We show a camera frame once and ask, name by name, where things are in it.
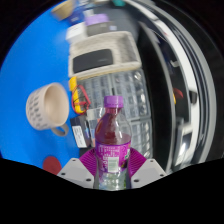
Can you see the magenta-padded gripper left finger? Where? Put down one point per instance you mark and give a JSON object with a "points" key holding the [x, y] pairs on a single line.
{"points": [[76, 171]]}

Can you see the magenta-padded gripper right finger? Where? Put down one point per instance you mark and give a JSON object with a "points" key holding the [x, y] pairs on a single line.
{"points": [[149, 170]]}

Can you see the clear bottle with purple cap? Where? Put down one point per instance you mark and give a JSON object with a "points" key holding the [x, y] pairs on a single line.
{"points": [[112, 150]]}

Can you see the flat round red coaster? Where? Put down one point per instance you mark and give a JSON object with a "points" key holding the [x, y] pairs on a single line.
{"points": [[51, 165]]}

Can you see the grey small-parts drawer cabinet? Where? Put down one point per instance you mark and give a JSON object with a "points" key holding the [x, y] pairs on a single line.
{"points": [[133, 93], [143, 136], [98, 88]]}

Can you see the black box with white label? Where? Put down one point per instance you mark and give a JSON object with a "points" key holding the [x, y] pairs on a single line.
{"points": [[79, 131]]}

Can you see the beige patterned mug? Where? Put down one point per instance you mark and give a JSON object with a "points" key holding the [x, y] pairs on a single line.
{"points": [[45, 106]]}

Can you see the dark workbench shelf unit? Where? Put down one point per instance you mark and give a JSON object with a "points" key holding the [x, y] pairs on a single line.
{"points": [[166, 83]]}

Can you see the black speaker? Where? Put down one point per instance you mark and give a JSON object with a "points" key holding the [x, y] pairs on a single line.
{"points": [[93, 61]]}

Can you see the white perforated crate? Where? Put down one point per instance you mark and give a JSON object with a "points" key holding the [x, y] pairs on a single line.
{"points": [[126, 46]]}

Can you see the small white box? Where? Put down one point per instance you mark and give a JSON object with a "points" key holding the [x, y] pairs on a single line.
{"points": [[76, 32]]}

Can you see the dark grey flat box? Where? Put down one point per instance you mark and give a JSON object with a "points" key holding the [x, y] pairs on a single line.
{"points": [[100, 30]]}

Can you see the purple bag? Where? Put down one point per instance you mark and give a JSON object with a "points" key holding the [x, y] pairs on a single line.
{"points": [[96, 19]]}

